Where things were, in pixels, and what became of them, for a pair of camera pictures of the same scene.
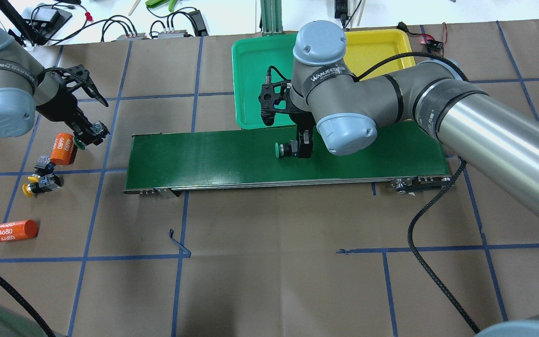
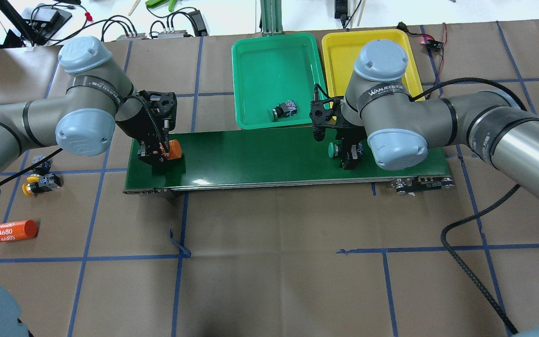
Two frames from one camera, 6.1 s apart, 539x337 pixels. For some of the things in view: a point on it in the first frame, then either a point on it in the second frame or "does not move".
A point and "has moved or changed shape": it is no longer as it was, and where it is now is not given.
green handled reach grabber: (156, 3) does not move
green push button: (281, 150) has moved or changed shape
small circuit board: (434, 44) does not move
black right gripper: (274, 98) -> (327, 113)
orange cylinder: (64, 150) -> (175, 149)
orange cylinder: (14, 230) does not move
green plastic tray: (253, 59) does not move
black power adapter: (198, 24) does not move
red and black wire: (402, 25) does not move
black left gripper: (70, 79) -> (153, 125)
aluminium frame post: (272, 20) does not move
